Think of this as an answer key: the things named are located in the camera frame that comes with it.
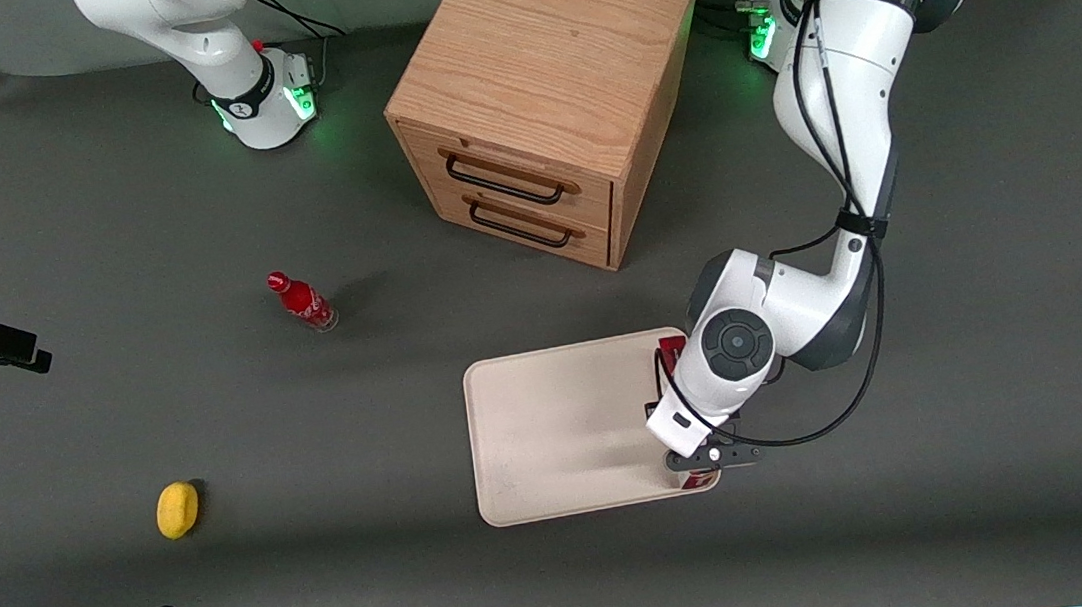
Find red and white cookie box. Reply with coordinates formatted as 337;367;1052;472
654;330;725;495

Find black cables at right arm base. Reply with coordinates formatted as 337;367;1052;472
250;0;354;98

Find black cables at arm base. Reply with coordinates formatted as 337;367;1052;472
696;0;780;42
250;0;354;98

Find yellow lemon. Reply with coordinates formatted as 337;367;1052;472
153;478;205;543

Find black cables at left arm base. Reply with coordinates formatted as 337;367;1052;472
696;0;780;42

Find black metal drawer handle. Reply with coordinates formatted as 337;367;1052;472
463;184;587;259
441;134;583;218

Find red cola bottle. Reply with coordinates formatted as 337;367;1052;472
265;264;342;340

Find oak wooden drawer cabinet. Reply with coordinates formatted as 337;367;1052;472
372;0;730;295

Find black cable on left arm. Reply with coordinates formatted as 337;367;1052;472
617;0;1007;461

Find wooden drawer front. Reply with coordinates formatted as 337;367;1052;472
393;99;620;251
431;161;619;289

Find beige rectangular tray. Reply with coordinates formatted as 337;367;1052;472
458;322;727;531

